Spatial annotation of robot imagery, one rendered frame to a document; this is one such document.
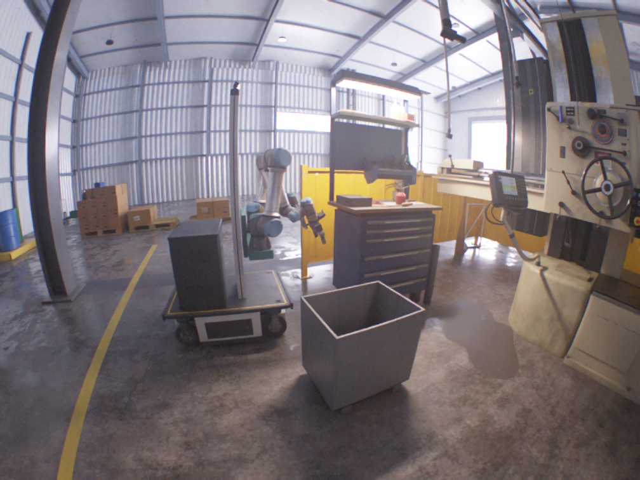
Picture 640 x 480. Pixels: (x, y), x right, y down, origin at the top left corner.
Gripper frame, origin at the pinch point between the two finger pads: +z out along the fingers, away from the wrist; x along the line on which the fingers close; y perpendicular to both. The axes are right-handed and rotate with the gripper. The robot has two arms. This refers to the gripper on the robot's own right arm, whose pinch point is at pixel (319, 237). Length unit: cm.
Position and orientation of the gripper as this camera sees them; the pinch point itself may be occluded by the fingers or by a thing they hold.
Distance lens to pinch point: 189.6
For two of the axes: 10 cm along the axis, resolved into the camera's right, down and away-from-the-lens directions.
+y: -8.5, 4.6, -2.3
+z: 3.0, 8.1, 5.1
